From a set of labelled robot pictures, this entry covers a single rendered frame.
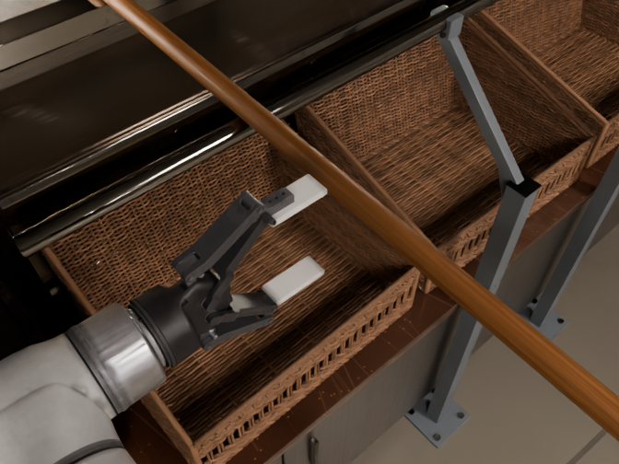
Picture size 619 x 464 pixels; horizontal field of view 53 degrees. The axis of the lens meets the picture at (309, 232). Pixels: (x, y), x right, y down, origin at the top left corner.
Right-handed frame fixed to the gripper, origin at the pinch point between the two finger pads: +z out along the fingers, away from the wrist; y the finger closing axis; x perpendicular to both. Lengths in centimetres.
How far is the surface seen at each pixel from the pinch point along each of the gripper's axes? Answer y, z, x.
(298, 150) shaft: -1.5, 6.3, -9.5
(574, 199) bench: 61, 89, -5
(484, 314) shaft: -0.8, 5.8, 19.3
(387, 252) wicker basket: 49, 35, -17
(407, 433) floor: 119, 37, -1
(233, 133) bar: 1.9, 4.2, -20.3
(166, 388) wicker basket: 60, -15, -26
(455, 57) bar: 7.7, 46.0, -17.8
